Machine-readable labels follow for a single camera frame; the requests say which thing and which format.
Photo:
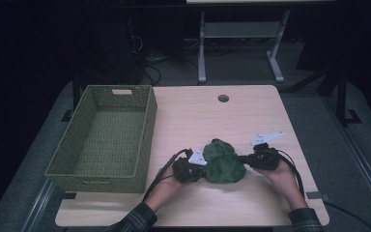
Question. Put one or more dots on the metal floor rail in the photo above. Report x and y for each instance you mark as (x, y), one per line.
(367, 170)
(40, 206)

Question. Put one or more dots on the person's left hand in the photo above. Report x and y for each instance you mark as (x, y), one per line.
(164, 193)

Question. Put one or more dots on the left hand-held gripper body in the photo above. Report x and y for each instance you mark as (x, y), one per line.
(183, 170)

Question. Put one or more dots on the grey tape piece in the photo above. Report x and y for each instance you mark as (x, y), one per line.
(315, 195)

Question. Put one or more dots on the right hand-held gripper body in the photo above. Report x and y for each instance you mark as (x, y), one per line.
(265, 159)

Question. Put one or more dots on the black metal stand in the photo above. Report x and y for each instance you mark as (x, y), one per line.
(341, 96)
(76, 93)

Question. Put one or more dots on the grey metal stand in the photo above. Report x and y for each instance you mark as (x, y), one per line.
(238, 29)

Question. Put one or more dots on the person's right hand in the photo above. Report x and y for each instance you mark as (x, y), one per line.
(285, 183)

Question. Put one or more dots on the green fluffy cloth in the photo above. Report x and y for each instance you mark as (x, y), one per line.
(223, 164)

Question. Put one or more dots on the green woven basket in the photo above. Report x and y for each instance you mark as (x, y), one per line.
(109, 145)

